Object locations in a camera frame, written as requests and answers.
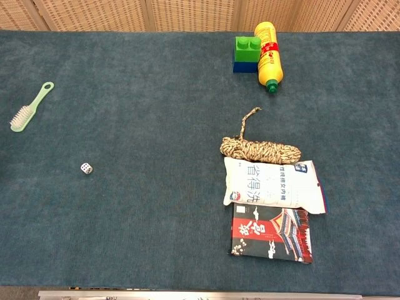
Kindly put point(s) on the red and black booklet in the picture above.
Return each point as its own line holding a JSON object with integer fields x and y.
{"x": 275, "y": 234}

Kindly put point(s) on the aluminium frame rail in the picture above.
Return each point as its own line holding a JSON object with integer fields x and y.
{"x": 200, "y": 295}

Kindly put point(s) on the light green plastic brush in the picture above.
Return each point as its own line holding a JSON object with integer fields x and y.
{"x": 29, "y": 112}

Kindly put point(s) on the woven folding screen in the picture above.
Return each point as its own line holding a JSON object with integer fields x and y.
{"x": 200, "y": 14}

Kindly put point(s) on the white plastic package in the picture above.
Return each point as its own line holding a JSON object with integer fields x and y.
{"x": 272, "y": 186}

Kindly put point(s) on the blue toy building block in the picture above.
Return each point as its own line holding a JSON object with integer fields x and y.
{"x": 244, "y": 67}

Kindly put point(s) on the green toy building block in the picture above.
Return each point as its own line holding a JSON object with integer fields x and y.
{"x": 247, "y": 50}

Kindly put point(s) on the small white die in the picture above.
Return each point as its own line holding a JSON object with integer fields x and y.
{"x": 86, "y": 168}

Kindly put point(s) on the yellow bottle with green cap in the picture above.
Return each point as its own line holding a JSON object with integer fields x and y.
{"x": 269, "y": 56}

